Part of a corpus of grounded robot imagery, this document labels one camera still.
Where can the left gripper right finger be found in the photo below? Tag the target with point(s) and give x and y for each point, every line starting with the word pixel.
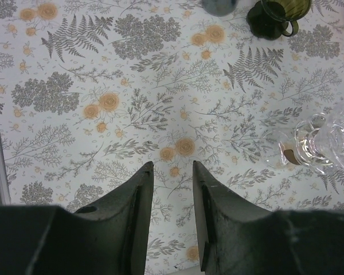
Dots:
pixel 232 232

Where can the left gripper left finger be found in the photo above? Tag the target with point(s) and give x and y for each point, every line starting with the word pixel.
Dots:
pixel 113 230

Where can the clear glass dripper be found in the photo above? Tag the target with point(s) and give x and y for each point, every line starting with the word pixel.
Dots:
pixel 316 143

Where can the dark olive glass dripper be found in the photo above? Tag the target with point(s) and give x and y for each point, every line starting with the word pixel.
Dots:
pixel 272 19

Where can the glass carafe with brown band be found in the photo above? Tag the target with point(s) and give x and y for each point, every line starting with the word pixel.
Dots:
pixel 219 8

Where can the floral tablecloth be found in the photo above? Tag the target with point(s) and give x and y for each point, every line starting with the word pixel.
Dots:
pixel 91 90

